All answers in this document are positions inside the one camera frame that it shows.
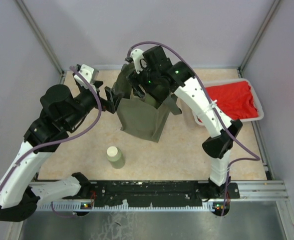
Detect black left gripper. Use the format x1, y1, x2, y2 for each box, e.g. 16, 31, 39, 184
64, 80, 124, 130

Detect green bottle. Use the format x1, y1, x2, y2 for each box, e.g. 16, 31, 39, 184
144, 94, 161, 109
106, 146, 125, 169

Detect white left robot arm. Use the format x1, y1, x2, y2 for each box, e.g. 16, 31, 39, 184
0, 81, 125, 222

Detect white plastic basket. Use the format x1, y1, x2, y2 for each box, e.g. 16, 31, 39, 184
193, 77, 265, 127

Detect green canvas bag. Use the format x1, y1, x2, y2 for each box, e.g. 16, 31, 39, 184
113, 64, 182, 143

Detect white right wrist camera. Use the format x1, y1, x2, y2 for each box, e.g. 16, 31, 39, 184
125, 48, 146, 74

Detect cream bottle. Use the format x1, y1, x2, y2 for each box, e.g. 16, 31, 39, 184
181, 102, 198, 129

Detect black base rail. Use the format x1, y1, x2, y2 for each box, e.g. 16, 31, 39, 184
65, 180, 240, 208

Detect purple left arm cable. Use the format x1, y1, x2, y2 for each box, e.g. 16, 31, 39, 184
0, 65, 103, 221

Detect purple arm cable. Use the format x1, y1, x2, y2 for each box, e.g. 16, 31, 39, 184
0, 65, 103, 221
126, 41, 261, 218

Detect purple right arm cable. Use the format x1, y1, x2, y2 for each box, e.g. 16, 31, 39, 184
126, 41, 261, 218

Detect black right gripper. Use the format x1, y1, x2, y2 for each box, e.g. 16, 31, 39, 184
126, 61, 160, 99

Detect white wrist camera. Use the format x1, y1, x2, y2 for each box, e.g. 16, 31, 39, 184
125, 48, 146, 74
73, 64, 99, 88

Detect red cloth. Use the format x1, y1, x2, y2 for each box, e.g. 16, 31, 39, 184
198, 79, 260, 123

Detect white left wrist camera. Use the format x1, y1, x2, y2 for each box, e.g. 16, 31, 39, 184
73, 64, 99, 88

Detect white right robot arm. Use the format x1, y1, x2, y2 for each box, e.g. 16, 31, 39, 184
126, 43, 243, 198

